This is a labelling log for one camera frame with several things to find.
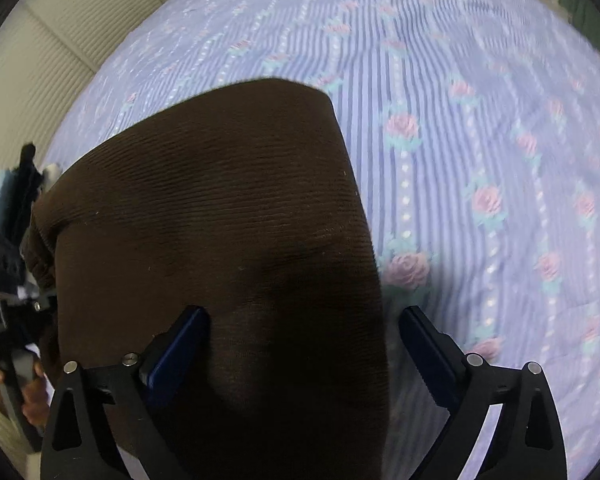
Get purple floral striped duvet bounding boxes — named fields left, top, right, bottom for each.
left=42, top=0, right=600, bottom=480

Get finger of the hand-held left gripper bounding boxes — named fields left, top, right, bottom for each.
left=0, top=291, right=60, bottom=333

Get person's left hand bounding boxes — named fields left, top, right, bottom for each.
left=0, top=357, right=50, bottom=426

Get black folded clothes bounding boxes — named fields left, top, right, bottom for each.
left=7, top=142, right=47, bottom=248

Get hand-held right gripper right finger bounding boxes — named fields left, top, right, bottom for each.
left=398, top=306, right=569, bottom=480

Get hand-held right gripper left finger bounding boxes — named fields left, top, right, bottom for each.
left=40, top=305, right=212, bottom=480

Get white louvered wardrobe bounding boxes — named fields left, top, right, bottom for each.
left=0, top=0, right=182, bottom=198

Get dark brown fleece pants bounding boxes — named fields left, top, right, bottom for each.
left=22, top=77, right=394, bottom=480

